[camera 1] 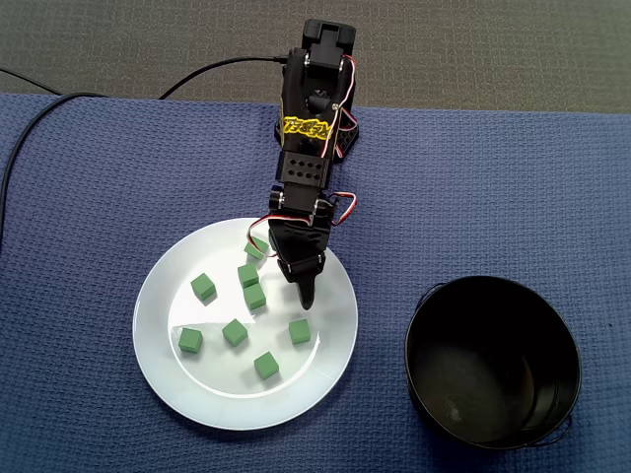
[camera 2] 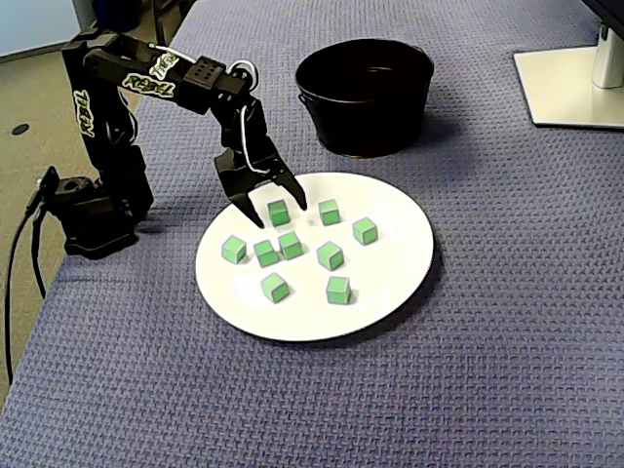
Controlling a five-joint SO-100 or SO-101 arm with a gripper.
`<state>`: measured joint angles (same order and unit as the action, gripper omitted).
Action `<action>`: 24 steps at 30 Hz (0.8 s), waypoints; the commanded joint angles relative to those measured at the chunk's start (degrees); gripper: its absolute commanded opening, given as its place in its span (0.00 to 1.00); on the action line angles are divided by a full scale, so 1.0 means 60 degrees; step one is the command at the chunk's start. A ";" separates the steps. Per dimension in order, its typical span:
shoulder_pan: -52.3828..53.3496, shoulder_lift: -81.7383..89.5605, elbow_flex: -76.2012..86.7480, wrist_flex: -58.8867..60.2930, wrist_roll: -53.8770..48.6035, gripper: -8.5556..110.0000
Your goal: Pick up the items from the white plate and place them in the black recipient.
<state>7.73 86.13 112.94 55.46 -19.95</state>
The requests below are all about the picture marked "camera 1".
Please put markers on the black metal bucket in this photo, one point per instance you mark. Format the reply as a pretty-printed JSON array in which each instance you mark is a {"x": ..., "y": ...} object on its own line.
[{"x": 493, "y": 369}]

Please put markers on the white round plate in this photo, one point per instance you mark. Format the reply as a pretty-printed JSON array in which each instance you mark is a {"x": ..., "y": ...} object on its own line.
[{"x": 222, "y": 404}]

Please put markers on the small green cube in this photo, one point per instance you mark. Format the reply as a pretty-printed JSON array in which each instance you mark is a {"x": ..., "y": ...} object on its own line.
[
  {"x": 255, "y": 250},
  {"x": 248, "y": 274},
  {"x": 299, "y": 331},
  {"x": 190, "y": 340},
  {"x": 254, "y": 295},
  {"x": 266, "y": 364},
  {"x": 202, "y": 286},
  {"x": 234, "y": 331}
]

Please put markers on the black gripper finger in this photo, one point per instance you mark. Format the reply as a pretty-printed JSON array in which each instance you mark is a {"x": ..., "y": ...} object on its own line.
[{"x": 308, "y": 295}]

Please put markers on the blue woven cloth mat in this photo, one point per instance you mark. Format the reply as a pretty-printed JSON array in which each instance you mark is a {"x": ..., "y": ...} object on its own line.
[{"x": 74, "y": 295}]

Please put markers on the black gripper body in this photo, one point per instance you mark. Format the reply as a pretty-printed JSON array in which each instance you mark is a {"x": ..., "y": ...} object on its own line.
[{"x": 302, "y": 268}]

